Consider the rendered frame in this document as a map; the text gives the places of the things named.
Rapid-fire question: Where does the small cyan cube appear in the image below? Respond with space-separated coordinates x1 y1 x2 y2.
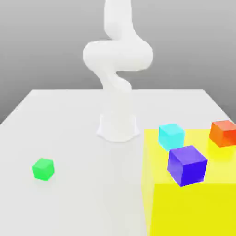
157 123 186 152

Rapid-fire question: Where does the small purple cube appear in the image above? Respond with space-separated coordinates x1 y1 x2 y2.
167 145 208 188

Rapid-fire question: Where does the small green cube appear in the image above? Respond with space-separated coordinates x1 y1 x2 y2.
32 157 55 181

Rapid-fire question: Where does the small orange cube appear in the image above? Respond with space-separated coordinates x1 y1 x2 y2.
209 120 236 148

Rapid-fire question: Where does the large yellow box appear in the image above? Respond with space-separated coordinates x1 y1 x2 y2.
141 128 236 236

